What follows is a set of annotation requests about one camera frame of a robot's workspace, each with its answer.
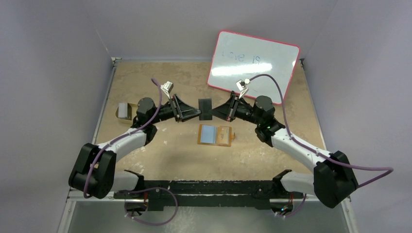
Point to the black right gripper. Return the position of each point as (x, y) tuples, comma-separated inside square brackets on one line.
[(231, 106)]

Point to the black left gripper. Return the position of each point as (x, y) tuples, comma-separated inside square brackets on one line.
[(183, 112)]

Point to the black credit card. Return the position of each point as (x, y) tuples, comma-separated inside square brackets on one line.
[(205, 105)]

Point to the gold credit card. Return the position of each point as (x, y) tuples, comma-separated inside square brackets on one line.
[(223, 135)]

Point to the orange leather card holder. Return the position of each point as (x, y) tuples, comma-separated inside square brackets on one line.
[(207, 135)]

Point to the grey credit card stack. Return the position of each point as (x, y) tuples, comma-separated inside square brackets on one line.
[(123, 110)]

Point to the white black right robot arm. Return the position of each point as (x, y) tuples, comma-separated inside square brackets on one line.
[(331, 179)]

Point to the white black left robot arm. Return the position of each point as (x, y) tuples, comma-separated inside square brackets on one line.
[(94, 172)]

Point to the pink framed whiteboard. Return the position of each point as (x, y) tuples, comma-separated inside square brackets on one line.
[(239, 57)]

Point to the beige oval tray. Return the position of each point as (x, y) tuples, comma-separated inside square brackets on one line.
[(131, 113)]

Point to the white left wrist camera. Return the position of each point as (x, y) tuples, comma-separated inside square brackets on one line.
[(167, 88)]

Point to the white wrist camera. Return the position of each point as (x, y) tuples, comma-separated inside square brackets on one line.
[(242, 85), (167, 88)]

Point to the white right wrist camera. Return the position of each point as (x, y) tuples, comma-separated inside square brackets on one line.
[(242, 85)]

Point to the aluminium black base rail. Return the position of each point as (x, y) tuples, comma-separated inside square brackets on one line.
[(260, 195)]

